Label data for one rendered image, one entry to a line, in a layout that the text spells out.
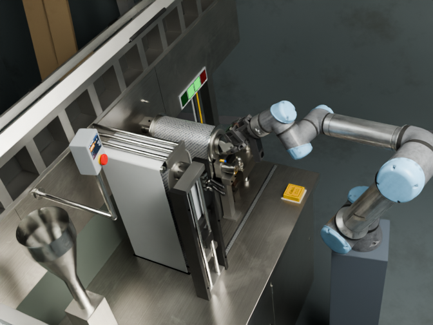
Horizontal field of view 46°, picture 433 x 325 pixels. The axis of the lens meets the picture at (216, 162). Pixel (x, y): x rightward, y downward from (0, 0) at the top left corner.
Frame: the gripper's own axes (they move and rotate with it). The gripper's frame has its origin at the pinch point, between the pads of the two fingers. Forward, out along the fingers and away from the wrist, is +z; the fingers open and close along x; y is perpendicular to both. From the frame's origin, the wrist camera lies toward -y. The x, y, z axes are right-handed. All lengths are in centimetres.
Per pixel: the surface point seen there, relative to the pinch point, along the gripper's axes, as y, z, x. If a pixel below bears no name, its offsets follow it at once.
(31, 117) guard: 51, -48, 73
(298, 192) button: -37.7, 4.2, -17.4
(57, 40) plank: 90, 152, -95
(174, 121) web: 19.4, 11.8, -2.2
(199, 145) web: 8.3, 3.9, 3.9
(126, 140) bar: 29.3, 1.7, 26.8
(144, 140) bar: 25.3, -0.4, 23.0
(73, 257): 20, -4, 70
